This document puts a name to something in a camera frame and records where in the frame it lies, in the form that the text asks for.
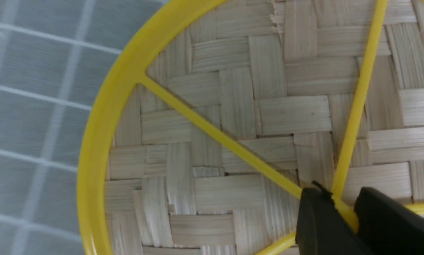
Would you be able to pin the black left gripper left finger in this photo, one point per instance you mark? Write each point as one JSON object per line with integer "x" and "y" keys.
{"x": 321, "y": 230}

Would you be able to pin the grey checked tablecloth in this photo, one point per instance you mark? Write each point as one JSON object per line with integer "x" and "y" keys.
{"x": 54, "y": 56}

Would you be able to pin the yellow woven bamboo steamer lid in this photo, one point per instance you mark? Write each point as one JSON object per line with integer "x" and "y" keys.
{"x": 218, "y": 114}

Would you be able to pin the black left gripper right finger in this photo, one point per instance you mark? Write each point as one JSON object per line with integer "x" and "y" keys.
{"x": 386, "y": 226}

